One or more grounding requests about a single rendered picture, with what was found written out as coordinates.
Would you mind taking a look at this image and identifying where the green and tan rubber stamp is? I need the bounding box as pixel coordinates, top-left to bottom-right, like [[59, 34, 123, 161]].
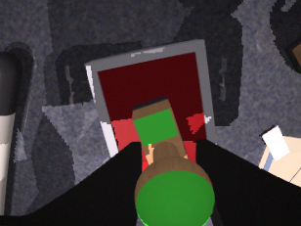
[[131, 94, 215, 226]]

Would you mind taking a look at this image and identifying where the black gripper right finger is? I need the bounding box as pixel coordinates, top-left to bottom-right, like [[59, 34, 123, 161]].
[[195, 139, 301, 226]]

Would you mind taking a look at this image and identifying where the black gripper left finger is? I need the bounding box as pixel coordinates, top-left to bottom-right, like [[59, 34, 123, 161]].
[[0, 141, 142, 226]]

